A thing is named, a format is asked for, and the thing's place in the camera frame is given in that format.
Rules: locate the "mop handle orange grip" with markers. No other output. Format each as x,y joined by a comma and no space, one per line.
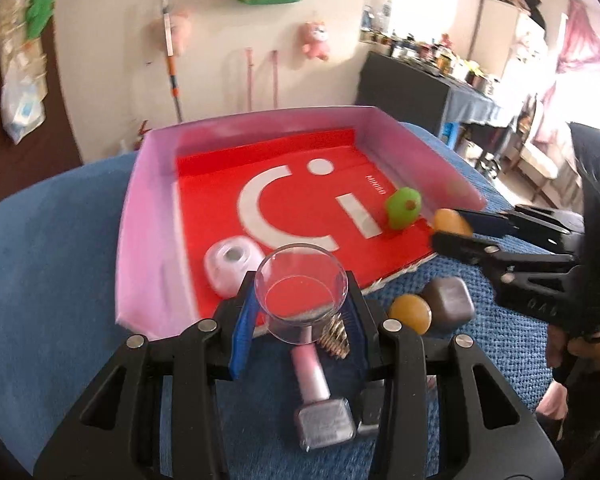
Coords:
170,58

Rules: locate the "green duck toy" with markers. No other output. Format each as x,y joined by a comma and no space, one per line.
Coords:
403,208

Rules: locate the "purple cardboard tray box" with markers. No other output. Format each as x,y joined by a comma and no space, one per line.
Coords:
154,292

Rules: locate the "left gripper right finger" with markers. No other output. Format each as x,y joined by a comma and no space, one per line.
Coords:
485,430

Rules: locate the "pink plush toy right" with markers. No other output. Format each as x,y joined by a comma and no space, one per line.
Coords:
313,41

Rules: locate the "blue knitted table cover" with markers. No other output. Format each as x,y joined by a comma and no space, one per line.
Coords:
58,252

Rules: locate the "beige hanging door organizer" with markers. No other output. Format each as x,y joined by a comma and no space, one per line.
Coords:
15,45

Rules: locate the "blue plastic stool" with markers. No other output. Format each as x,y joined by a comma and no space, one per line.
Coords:
450,134

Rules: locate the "pink pig plush left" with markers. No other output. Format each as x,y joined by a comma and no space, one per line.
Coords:
181,31

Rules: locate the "red paper bag liner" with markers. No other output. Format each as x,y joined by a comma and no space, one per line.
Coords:
315,188

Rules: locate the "red fire extinguisher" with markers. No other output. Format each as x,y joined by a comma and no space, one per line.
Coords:
140,136

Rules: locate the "pink round My Melody device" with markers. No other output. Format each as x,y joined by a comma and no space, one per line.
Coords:
227,262

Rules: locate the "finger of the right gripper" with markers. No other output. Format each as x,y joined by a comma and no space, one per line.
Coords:
550,229
480,254

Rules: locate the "black covered side table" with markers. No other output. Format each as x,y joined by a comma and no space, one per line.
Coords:
408,94

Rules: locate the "pink curtain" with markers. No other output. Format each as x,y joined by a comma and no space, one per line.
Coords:
574,95

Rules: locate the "clear plastic cup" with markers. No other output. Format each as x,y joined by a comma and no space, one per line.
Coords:
300,288

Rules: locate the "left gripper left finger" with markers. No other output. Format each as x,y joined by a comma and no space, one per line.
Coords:
113,429

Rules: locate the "orange round soap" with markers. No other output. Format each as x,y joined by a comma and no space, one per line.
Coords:
412,311
451,221

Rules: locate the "pink cap nail polish bottle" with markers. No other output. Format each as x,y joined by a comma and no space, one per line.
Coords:
322,421

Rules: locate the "brown eye shadow case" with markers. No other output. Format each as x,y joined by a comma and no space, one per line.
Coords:
450,303

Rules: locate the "green dinosaur plush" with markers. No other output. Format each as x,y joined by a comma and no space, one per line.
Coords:
38,14

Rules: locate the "white plastic bag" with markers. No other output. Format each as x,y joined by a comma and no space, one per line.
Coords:
22,109

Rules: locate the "person's right hand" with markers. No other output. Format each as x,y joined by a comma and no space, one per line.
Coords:
553,404

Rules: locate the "dark brown door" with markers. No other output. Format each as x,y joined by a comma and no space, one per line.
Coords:
51,148

